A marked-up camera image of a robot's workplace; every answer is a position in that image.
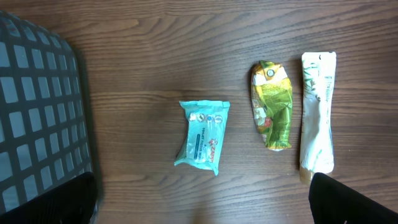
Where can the teal wet wipes pack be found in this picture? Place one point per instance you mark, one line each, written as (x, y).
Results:
(203, 144)

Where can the white tube gold cap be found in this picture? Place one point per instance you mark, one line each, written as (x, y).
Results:
(316, 146)

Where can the grey plastic shopping basket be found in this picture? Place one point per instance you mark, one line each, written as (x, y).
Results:
(46, 134)

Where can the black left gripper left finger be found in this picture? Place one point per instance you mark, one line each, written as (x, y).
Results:
(72, 202)

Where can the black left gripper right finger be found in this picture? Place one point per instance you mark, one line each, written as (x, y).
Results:
(333, 202)

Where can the green snack pouch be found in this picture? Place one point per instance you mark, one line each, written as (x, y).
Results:
(272, 104)

